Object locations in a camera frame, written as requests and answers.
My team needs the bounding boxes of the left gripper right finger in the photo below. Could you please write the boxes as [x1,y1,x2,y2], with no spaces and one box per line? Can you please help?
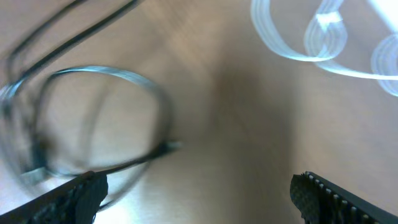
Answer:
[290,171,397,224]

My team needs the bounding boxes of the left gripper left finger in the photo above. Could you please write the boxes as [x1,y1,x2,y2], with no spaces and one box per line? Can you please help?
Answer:
[1,171,108,224]

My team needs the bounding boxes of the black thin cable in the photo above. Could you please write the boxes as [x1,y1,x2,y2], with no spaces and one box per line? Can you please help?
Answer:
[0,0,183,212]

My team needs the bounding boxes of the white cable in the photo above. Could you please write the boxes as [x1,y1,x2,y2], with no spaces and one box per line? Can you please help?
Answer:
[250,0,398,97]

